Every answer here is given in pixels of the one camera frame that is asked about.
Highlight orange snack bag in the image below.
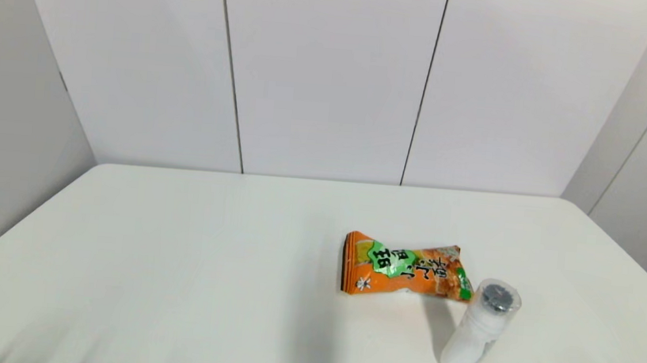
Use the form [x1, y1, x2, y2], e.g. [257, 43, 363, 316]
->
[340, 230, 477, 304]

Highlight white plastic bottle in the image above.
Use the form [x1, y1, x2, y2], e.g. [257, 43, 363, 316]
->
[439, 275, 524, 363]

